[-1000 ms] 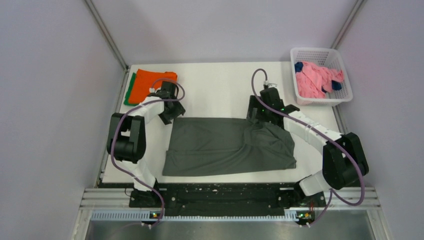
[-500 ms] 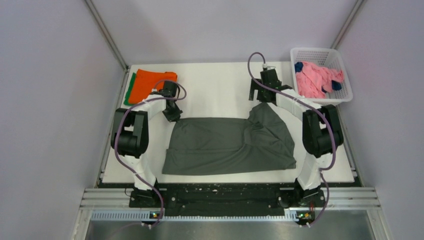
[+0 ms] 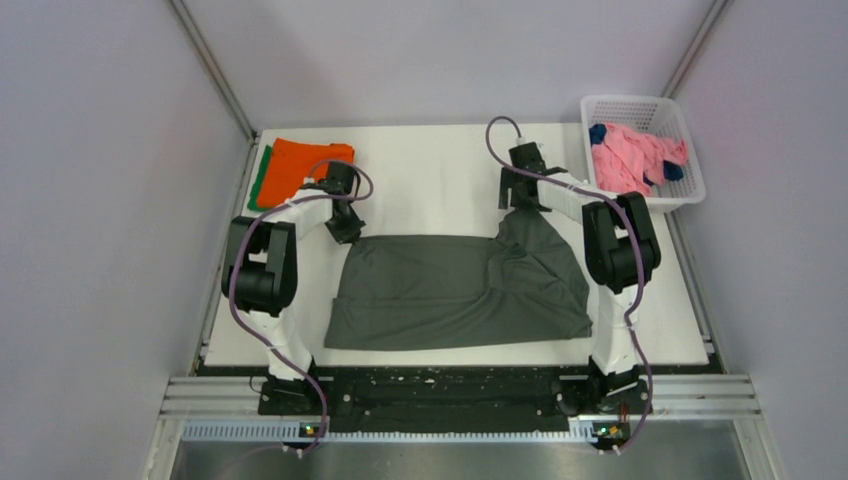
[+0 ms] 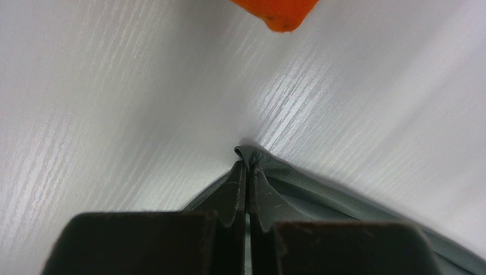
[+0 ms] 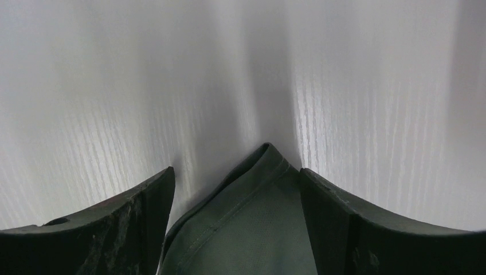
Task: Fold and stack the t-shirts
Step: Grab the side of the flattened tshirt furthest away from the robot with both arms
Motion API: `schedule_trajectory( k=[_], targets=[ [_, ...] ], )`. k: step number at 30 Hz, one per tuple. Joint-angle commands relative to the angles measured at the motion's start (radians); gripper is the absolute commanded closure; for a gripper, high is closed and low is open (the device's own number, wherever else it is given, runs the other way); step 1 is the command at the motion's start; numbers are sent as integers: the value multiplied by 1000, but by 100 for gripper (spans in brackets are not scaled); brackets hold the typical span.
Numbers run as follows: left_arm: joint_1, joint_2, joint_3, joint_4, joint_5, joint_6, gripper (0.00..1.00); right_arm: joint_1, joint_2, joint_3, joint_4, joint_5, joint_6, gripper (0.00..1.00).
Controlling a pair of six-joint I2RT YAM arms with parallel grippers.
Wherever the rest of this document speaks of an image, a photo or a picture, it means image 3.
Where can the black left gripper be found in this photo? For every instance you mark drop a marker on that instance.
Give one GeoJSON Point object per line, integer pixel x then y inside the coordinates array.
{"type": "Point", "coordinates": [350, 233]}

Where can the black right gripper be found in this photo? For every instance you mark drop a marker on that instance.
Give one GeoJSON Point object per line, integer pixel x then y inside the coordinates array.
{"type": "Point", "coordinates": [510, 181]}

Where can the grey t-shirt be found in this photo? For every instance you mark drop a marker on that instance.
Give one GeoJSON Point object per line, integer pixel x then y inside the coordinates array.
{"type": "Point", "coordinates": [426, 292]}

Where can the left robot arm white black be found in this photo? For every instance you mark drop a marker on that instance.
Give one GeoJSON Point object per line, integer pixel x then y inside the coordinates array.
{"type": "Point", "coordinates": [260, 277]}

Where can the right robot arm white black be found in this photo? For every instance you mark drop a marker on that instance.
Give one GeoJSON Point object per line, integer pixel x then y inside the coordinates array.
{"type": "Point", "coordinates": [621, 251]}

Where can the folded orange t-shirt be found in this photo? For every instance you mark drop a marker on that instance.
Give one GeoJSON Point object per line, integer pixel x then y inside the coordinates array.
{"type": "Point", "coordinates": [291, 162]}

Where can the folded green t-shirt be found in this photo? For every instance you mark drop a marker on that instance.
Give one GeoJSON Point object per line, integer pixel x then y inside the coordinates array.
{"type": "Point", "coordinates": [261, 170]}

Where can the pink crumpled t-shirt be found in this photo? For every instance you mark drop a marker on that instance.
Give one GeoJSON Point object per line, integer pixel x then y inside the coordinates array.
{"type": "Point", "coordinates": [629, 159]}

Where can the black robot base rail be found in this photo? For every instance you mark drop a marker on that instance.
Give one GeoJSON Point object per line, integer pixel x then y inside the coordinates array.
{"type": "Point", "coordinates": [446, 400]}

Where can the white slotted cable duct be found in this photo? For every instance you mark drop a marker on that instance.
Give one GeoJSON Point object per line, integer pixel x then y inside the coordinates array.
{"type": "Point", "coordinates": [302, 432]}

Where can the aluminium frame post right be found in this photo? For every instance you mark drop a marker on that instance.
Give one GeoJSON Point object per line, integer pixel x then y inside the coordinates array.
{"type": "Point", "coordinates": [699, 42]}

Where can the aluminium frame post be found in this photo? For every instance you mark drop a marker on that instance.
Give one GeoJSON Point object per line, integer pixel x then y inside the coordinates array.
{"type": "Point", "coordinates": [699, 42]}
{"type": "Point", "coordinates": [211, 67]}

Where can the aluminium frame post left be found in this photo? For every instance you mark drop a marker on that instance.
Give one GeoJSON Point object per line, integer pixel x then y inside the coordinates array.
{"type": "Point", "coordinates": [211, 67]}

